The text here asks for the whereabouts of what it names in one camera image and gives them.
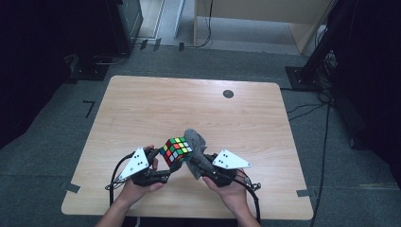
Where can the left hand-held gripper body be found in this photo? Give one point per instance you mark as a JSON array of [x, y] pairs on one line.
[[137, 162]]

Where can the person's right hand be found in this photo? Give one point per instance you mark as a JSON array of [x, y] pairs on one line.
[[235, 195]]

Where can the black metal stand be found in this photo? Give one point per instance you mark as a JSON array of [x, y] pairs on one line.
[[298, 80]]

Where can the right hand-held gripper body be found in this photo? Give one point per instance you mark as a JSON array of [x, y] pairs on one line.
[[230, 160]]

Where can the grey tape piece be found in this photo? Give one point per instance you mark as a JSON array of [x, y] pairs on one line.
[[303, 193], [72, 188]]

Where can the light wooden cabinet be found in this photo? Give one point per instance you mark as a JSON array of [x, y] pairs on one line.
[[252, 9]]

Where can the black cabinet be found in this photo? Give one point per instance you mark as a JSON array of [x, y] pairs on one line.
[[126, 25]]

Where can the grey knitted cloth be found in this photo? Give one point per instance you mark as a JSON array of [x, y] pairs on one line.
[[194, 142]]

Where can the multicoloured puzzle cube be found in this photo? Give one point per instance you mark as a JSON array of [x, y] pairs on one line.
[[176, 151]]

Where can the black curtain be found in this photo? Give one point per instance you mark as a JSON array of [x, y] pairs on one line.
[[372, 78], [38, 63]]

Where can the dark round table grommet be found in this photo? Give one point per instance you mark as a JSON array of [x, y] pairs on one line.
[[228, 94]]

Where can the black flat stand base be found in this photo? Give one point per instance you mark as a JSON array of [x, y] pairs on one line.
[[90, 71]]

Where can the black floor tape strip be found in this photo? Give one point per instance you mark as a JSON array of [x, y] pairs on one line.
[[181, 46]]

